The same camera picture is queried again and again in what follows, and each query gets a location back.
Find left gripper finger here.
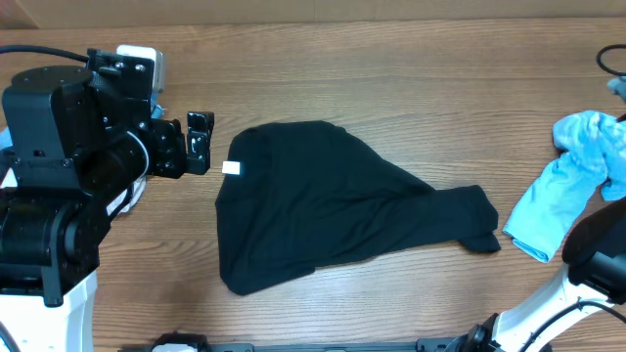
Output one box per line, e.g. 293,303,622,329
187,111,214,143
186,131,210,175

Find black t-shirt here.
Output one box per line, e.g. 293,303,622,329
215,121,500,295

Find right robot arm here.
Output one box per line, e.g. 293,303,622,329
446,198,625,352

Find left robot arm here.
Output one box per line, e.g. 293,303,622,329
1,45,214,351

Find folded blue jeans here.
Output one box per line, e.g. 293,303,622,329
1,94,164,150

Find folded white garment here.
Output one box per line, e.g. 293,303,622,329
1,168,147,216

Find light blue garment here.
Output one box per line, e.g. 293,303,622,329
503,110,625,263

